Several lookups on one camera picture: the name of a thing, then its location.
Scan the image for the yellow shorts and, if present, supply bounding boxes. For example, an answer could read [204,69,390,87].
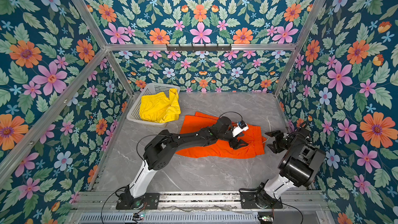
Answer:
[139,88,181,123]

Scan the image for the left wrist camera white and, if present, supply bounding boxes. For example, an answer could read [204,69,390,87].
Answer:
[232,120,249,137]

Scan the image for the white plastic laundry basket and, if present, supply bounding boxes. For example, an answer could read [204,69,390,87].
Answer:
[127,83,181,127]

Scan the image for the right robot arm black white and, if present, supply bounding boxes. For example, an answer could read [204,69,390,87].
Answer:
[255,127,326,208]

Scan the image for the aluminium mounting rail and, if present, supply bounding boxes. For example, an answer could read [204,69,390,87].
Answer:
[72,190,329,211]

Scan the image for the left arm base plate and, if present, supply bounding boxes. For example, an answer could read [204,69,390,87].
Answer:
[116,193,160,210]

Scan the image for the black hook rail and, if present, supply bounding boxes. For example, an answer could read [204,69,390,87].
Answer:
[166,44,232,52]

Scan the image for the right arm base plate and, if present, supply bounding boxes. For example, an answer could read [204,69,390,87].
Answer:
[239,191,283,209]

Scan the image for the white slotted cable duct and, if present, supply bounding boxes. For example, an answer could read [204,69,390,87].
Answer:
[78,212,260,224]

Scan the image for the orange shorts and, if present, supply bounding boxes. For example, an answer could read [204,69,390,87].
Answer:
[176,112,267,159]

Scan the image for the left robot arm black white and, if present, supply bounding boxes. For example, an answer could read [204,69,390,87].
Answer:
[116,117,249,210]

